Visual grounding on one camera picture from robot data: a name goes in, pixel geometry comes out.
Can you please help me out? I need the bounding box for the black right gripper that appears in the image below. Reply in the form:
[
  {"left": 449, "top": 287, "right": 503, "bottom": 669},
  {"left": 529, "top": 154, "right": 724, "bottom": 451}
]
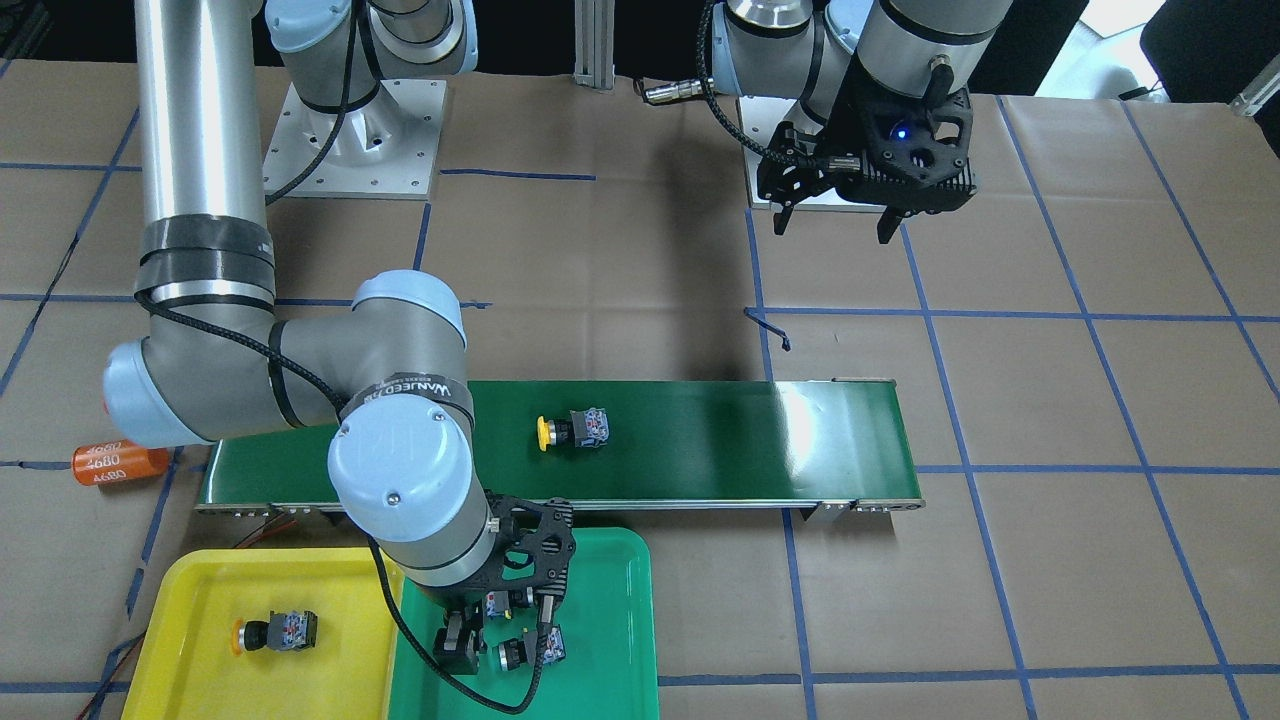
[{"left": 415, "top": 582, "right": 500, "bottom": 676}]

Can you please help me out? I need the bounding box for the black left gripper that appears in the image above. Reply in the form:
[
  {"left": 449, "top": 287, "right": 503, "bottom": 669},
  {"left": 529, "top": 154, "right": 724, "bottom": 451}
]
[{"left": 756, "top": 65, "right": 977, "bottom": 245}]

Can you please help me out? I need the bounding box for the green push button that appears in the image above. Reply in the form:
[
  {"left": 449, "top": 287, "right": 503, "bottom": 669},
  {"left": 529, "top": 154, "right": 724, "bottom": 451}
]
[
  {"left": 498, "top": 624, "right": 567, "bottom": 673},
  {"left": 481, "top": 587, "right": 535, "bottom": 620}
]

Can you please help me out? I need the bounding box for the yellow push button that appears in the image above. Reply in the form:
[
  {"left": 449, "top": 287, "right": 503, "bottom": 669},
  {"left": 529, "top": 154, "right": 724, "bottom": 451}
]
[
  {"left": 230, "top": 610, "right": 319, "bottom": 656},
  {"left": 535, "top": 407, "right": 611, "bottom": 452}
]

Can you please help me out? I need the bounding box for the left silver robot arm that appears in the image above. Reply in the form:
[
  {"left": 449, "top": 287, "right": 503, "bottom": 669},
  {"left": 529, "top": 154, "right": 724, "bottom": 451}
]
[{"left": 695, "top": 1, "right": 1010, "bottom": 243}]

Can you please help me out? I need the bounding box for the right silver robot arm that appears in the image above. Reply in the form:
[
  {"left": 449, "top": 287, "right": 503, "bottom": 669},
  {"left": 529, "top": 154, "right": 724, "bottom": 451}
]
[{"left": 102, "top": 1, "right": 500, "bottom": 606}]

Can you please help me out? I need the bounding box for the green conveyor belt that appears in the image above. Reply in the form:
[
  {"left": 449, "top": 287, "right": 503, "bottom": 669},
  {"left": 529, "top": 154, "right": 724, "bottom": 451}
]
[{"left": 195, "top": 375, "right": 925, "bottom": 523}]

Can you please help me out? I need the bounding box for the yellow plastic tray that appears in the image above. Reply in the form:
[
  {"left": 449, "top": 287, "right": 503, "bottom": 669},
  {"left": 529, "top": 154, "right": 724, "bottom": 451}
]
[{"left": 124, "top": 547, "right": 398, "bottom": 719}]

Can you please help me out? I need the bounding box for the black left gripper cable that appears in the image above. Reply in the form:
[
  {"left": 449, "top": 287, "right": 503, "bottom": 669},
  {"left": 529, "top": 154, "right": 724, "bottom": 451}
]
[{"left": 698, "top": 0, "right": 831, "bottom": 170}]

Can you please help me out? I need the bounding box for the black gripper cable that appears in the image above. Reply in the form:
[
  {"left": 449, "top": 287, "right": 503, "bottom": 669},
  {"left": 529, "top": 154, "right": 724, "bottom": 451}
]
[
  {"left": 134, "top": 0, "right": 550, "bottom": 716},
  {"left": 698, "top": 0, "right": 831, "bottom": 170}
]

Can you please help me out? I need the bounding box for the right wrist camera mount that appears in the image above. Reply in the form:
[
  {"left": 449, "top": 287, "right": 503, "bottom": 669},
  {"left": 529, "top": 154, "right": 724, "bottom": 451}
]
[{"left": 480, "top": 491, "right": 576, "bottom": 603}]

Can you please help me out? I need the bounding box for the aluminium frame post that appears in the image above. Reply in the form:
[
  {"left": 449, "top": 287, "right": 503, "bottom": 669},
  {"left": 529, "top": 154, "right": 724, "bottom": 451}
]
[{"left": 572, "top": 0, "right": 616, "bottom": 94}]

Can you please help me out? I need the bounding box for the red thin wire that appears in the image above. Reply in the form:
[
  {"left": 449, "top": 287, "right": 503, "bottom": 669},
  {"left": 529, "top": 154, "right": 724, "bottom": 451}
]
[{"left": 84, "top": 512, "right": 301, "bottom": 720}]

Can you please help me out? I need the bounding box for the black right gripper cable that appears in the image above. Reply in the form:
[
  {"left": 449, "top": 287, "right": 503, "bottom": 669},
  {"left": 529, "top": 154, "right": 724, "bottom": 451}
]
[{"left": 134, "top": 0, "right": 550, "bottom": 716}]

